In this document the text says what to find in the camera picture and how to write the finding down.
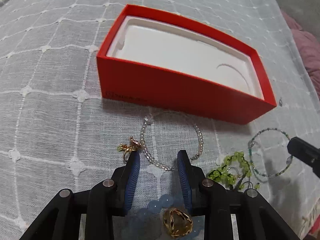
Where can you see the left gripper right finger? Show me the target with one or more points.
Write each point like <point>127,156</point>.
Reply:
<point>190,178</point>

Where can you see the gold ring dark stone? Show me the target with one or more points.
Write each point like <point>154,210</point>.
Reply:
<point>177,223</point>

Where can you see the white box insert tray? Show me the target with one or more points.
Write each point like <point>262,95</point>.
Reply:
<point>174,48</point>

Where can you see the mauve pink duvet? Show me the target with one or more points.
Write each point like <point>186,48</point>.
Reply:
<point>308,47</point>

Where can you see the red cardboard box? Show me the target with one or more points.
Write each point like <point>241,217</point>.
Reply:
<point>149,85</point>

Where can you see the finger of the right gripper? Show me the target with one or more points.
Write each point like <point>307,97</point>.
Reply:
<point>305,152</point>

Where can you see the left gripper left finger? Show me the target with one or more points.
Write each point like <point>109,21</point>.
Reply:
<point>125,179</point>

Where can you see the grey grid bedspread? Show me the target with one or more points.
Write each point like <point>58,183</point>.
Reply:
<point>58,132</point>

